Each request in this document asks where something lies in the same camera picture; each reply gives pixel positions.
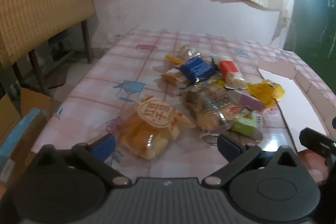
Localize red label noodle snack pack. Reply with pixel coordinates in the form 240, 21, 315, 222
211, 55, 248, 90

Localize cardboard box on floor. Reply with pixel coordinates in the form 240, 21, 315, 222
1, 88, 52, 195

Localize brown cake clear wrapper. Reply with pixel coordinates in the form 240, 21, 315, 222
181, 83, 243, 133

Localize green door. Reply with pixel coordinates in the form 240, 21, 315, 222
284, 0, 335, 90

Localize red bean bread clear pack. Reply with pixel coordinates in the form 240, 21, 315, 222
116, 95, 196, 160

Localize light green snack packet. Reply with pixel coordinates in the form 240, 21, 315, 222
231, 109, 263, 141

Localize pink checkered tablecloth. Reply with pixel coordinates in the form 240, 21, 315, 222
33, 29, 335, 179

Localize wicker chair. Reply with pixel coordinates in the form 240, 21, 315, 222
1, 0, 96, 94

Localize clear bag brown cookies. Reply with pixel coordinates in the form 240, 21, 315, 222
165, 44, 202, 65

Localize purple snack packet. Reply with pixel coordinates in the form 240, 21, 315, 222
238, 93, 265, 111

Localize blue snack packet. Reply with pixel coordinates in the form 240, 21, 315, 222
177, 57, 217, 85

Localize orange white striped snack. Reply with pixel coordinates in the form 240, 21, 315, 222
161, 68, 189, 89

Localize yellow soft bread packet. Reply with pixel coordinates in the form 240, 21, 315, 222
246, 79, 285, 107

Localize shallow cardboard box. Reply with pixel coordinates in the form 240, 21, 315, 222
258, 60, 335, 152

